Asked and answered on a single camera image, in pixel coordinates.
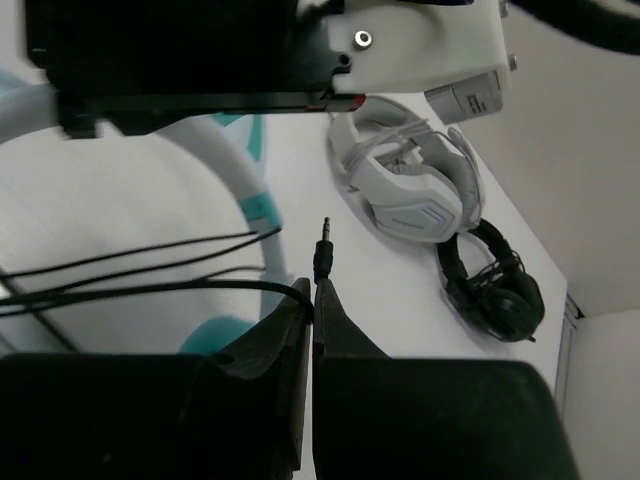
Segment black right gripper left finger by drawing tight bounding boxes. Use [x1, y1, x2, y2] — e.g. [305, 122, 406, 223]
[207, 277, 313, 385]

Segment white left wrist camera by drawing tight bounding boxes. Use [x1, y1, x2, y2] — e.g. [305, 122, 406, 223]
[327, 1, 515, 124]

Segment teal cat-ear headphones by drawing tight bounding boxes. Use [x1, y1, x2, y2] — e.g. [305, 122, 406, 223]
[1, 72, 291, 354]

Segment white grey gaming headset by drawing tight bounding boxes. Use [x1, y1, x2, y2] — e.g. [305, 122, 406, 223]
[328, 96, 485, 243]

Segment black headphone audio cable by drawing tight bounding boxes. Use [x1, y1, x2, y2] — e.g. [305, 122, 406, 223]
[0, 215, 335, 321]

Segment aluminium rail right edge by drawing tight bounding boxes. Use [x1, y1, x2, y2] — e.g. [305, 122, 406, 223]
[554, 294, 584, 419]

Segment black headphones with wrapped cable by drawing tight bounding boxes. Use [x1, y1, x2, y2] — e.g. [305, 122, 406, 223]
[437, 219, 546, 343]

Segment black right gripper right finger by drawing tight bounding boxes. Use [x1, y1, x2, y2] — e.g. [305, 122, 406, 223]
[313, 278, 389, 360]

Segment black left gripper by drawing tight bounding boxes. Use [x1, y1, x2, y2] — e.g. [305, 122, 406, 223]
[24, 1, 365, 139]

